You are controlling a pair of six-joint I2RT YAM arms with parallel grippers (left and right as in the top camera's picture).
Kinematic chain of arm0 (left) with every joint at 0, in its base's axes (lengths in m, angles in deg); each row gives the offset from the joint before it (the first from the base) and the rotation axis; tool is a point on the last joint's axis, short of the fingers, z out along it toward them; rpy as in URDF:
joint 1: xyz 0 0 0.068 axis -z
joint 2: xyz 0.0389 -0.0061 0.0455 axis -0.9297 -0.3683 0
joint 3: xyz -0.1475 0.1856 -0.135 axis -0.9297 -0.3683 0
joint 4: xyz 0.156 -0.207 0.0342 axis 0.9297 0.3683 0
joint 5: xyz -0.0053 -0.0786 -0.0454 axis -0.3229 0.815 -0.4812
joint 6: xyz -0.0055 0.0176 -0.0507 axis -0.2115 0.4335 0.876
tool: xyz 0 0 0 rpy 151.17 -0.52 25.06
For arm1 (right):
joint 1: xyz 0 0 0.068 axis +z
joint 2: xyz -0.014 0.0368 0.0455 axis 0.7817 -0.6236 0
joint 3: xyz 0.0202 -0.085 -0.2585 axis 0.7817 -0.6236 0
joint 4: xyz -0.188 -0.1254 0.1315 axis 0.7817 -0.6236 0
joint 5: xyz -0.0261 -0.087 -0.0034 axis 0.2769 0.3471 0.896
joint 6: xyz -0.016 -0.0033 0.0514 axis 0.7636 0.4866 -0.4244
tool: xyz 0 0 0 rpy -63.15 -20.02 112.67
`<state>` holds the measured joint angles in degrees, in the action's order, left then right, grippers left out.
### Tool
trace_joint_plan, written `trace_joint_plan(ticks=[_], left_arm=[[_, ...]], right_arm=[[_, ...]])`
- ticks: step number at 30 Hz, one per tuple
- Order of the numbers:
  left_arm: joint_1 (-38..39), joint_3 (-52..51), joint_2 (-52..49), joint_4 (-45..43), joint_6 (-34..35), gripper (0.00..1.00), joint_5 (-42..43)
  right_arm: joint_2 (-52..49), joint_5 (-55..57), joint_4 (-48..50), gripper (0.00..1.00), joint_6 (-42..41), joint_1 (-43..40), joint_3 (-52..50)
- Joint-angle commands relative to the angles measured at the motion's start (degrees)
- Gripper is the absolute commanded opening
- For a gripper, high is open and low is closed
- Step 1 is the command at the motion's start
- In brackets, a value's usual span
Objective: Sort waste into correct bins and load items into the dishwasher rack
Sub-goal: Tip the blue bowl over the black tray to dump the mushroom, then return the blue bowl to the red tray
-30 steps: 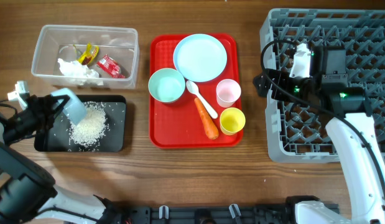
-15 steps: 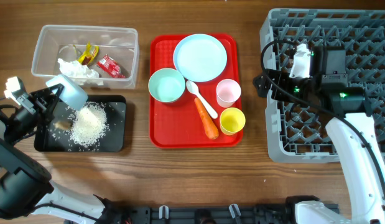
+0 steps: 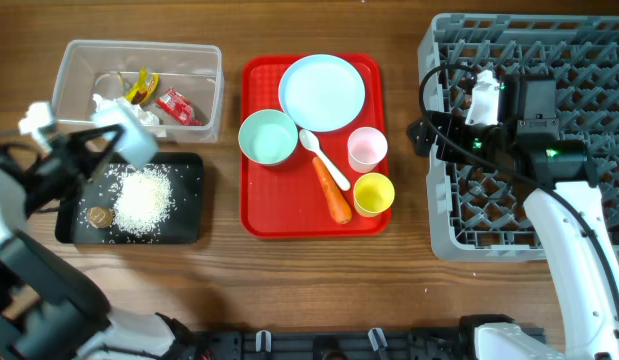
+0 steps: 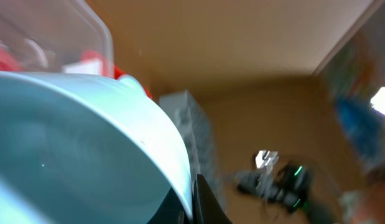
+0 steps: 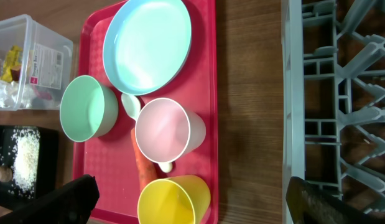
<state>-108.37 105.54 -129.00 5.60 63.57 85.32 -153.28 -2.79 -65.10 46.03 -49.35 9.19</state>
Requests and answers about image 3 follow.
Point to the black food waste tray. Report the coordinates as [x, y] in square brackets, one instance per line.
[181, 227]

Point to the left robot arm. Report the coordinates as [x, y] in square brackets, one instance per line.
[48, 308]

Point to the light blue plate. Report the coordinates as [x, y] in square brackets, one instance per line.
[321, 93]

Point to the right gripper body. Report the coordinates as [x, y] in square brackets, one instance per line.
[480, 140]

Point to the mint green bowl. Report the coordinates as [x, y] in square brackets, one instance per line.
[268, 137]

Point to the white plastic spoon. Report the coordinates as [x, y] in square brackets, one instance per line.
[311, 142]

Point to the orange carrot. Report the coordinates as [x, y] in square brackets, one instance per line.
[339, 209]

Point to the light blue bowl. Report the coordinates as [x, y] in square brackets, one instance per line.
[136, 145]

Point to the yellow plastic cup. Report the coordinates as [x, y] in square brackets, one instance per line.
[373, 194]

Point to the yellow silver foil wrapper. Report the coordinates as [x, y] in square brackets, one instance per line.
[139, 93]

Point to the white napkin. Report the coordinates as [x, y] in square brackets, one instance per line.
[139, 112]

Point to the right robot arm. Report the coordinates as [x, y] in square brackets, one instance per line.
[512, 128]

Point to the brown food lump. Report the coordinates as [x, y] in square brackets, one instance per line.
[100, 217]

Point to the pink plastic cup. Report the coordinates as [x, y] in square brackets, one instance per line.
[367, 147]

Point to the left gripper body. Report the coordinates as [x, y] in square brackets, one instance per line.
[52, 174]

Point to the red snack wrapper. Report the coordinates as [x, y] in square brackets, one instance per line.
[178, 107]

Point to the pile of white rice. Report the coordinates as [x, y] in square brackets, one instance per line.
[141, 199]

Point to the red serving tray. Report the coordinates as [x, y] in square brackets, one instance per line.
[286, 201]

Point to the clear plastic waste bin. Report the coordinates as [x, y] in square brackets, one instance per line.
[102, 67]

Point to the grey dishwasher rack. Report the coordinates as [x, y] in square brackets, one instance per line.
[474, 215]

